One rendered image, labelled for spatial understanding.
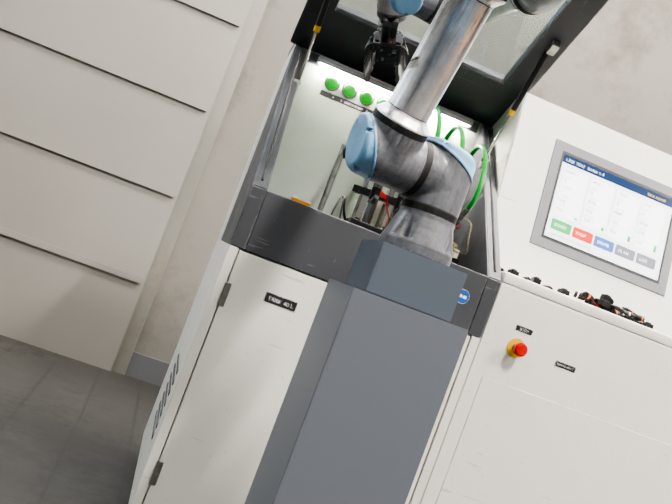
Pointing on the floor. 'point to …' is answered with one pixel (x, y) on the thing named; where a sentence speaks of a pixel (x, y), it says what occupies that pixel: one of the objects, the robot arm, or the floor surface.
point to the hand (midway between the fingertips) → (382, 80)
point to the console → (560, 353)
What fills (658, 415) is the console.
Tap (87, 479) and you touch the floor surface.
